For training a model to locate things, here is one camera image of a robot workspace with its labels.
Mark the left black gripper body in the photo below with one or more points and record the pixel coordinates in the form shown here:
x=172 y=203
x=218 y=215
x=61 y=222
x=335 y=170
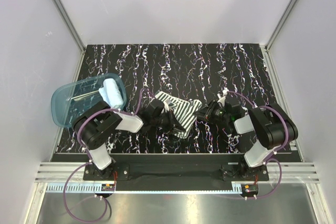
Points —
x=165 y=121

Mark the blue transparent plastic container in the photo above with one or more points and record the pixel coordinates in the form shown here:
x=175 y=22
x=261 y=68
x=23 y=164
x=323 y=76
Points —
x=81 y=98

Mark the right electronics board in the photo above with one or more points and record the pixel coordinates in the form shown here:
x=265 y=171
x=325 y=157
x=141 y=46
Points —
x=251 y=189

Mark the green white striped towel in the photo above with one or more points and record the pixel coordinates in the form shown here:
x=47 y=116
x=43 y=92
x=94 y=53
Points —
x=183 y=111

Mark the left electronics board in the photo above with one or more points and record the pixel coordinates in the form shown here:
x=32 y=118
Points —
x=108 y=187

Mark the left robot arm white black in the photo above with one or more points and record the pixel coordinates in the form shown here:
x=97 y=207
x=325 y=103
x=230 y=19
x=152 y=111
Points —
x=100 y=121

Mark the light blue towel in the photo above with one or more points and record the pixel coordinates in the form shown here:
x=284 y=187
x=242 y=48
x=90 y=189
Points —
x=111 y=94

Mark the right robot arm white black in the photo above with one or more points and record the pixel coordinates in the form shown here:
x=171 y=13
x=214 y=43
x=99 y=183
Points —
x=271 y=124

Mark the electronics board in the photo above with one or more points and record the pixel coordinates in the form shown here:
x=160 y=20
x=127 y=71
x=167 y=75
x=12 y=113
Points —
x=108 y=187
x=251 y=189

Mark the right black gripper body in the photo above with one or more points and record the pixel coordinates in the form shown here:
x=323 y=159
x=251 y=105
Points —
x=214 y=112

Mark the aluminium frame rail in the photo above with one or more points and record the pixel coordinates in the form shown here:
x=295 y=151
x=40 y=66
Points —
x=62 y=177

